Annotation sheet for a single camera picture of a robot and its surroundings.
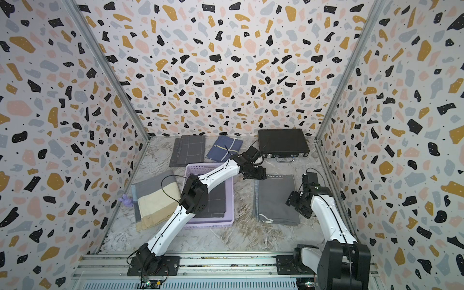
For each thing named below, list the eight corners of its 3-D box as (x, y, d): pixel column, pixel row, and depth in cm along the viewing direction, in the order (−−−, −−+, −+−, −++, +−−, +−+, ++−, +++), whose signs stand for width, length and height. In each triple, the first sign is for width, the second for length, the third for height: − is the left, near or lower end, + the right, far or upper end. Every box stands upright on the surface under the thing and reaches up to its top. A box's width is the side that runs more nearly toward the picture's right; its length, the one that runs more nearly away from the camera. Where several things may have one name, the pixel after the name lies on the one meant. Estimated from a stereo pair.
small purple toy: (124, 206, 91) (117, 200, 86) (127, 199, 94) (120, 193, 88) (133, 206, 92) (126, 200, 86) (135, 199, 94) (129, 193, 89)
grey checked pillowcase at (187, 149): (167, 167, 109) (166, 164, 107) (177, 137, 125) (176, 134, 123) (202, 167, 109) (201, 165, 107) (207, 137, 125) (207, 135, 124)
